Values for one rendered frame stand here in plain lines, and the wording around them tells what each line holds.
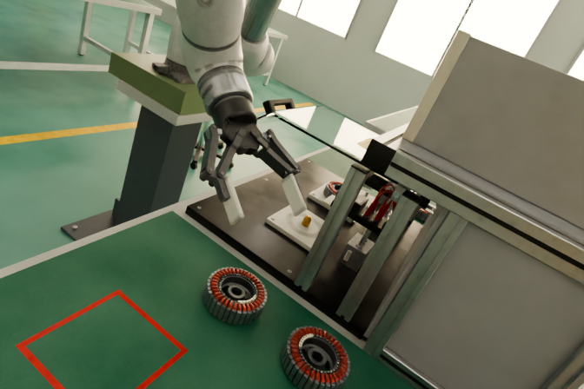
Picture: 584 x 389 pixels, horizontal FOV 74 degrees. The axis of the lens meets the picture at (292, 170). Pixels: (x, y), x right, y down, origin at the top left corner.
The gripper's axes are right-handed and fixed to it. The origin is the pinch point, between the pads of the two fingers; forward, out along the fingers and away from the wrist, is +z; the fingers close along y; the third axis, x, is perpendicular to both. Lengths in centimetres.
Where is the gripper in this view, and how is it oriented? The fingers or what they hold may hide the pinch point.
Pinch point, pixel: (268, 210)
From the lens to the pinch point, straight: 63.7
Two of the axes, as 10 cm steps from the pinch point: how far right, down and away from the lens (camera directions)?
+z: 3.6, 8.7, -3.4
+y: -7.1, 0.1, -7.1
